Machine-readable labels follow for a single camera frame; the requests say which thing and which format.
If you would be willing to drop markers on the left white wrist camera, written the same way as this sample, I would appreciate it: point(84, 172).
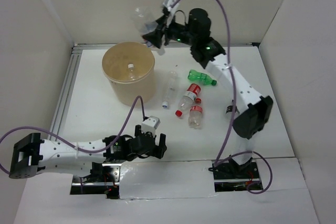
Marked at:
point(150, 125)

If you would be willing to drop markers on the slim clear bottle blue cap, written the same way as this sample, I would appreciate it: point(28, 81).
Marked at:
point(170, 89)

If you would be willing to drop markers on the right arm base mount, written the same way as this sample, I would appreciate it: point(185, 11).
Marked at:
point(229, 176)

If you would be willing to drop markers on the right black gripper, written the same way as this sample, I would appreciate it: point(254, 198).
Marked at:
point(155, 37)

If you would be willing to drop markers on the clear crushed bottle white cap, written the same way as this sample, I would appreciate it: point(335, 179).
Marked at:
point(132, 72)

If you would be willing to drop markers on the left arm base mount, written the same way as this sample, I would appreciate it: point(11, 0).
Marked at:
point(103, 179)

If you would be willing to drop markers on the red label bottle red cap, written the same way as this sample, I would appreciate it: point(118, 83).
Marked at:
point(188, 99)

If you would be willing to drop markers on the blue label water bottle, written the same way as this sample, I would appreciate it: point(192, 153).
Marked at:
point(144, 22)

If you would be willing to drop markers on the small red label bottle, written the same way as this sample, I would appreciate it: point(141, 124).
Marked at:
point(195, 115)

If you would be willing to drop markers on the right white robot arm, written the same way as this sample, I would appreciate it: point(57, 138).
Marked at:
point(253, 108)

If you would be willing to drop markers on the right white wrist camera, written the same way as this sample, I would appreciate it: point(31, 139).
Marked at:
point(169, 7)

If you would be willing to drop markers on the beige round bin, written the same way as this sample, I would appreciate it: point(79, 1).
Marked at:
point(114, 66)

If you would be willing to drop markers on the green plastic bottle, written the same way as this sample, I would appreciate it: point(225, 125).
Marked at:
point(201, 78)

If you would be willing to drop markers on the aluminium frame rail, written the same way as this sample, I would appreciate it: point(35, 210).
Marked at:
point(63, 104)

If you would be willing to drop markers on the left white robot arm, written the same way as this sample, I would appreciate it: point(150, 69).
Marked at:
point(33, 155)

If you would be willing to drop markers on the black label clear bottle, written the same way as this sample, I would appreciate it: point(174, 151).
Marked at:
point(229, 111)

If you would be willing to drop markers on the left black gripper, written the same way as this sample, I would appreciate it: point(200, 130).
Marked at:
point(159, 150)

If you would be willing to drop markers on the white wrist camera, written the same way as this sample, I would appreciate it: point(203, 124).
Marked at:
point(150, 125)
point(169, 7)

